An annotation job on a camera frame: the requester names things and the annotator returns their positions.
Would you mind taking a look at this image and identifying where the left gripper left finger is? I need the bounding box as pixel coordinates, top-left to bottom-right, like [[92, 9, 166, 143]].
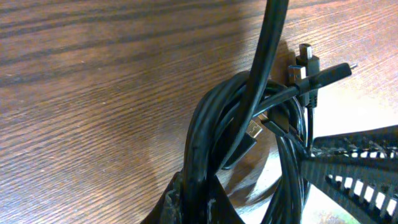
[[149, 172, 243, 224]]

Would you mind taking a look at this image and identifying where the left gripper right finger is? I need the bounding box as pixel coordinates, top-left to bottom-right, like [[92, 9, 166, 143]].
[[301, 126, 397, 223]]

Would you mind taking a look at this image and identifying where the thick black HDMI cable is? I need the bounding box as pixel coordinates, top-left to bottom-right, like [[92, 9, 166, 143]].
[[182, 0, 313, 224]]

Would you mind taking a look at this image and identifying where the thin black USB cable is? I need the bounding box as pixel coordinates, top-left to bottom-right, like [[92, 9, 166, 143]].
[[217, 43, 358, 224]]

